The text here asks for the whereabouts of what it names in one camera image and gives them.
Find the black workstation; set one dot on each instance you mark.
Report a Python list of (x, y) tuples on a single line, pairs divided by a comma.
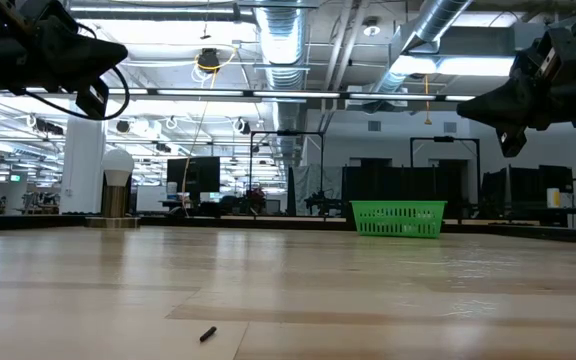
[(528, 182)]

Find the green plastic basket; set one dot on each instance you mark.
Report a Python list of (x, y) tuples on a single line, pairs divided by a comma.
[(398, 218)]

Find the small black cylindrical piece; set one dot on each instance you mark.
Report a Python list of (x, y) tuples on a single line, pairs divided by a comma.
[(208, 334)]

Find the silver ventilation duct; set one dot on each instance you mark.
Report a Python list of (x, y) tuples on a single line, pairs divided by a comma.
[(433, 20), (283, 40)]

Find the black monitor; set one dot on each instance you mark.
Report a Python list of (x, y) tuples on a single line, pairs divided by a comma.
[(193, 174)]

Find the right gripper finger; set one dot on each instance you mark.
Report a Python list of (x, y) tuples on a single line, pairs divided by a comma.
[(513, 95), (503, 119)]

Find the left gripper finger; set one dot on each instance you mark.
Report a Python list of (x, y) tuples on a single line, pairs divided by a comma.
[(78, 45), (90, 70)]

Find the white paper roll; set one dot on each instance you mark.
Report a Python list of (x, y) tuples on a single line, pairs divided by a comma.
[(553, 197)]

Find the white square pillar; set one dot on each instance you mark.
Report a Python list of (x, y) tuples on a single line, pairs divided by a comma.
[(83, 160)]

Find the black aluminium table frame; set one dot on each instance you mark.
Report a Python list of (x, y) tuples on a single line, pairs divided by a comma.
[(248, 222)]

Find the black partition panels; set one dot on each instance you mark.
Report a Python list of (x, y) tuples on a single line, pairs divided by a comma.
[(393, 182)]

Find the white bulb brass lamp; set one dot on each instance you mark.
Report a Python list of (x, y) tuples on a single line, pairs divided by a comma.
[(117, 165)]

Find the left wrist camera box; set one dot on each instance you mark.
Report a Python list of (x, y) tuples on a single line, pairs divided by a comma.
[(43, 10)]

